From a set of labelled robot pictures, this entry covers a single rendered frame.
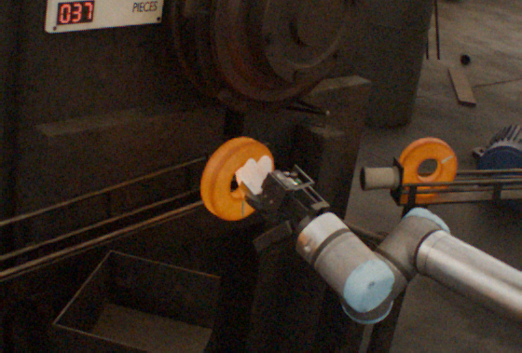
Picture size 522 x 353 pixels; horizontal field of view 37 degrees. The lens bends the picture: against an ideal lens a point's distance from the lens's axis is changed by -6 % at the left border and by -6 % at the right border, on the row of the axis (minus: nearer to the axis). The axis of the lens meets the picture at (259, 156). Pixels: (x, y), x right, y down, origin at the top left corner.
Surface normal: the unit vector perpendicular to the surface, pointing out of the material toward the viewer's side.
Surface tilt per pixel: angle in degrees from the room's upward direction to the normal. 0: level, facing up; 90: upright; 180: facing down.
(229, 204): 89
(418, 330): 0
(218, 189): 89
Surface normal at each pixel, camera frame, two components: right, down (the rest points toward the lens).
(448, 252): -0.54, -0.64
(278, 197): -0.72, 0.16
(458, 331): 0.15, -0.92
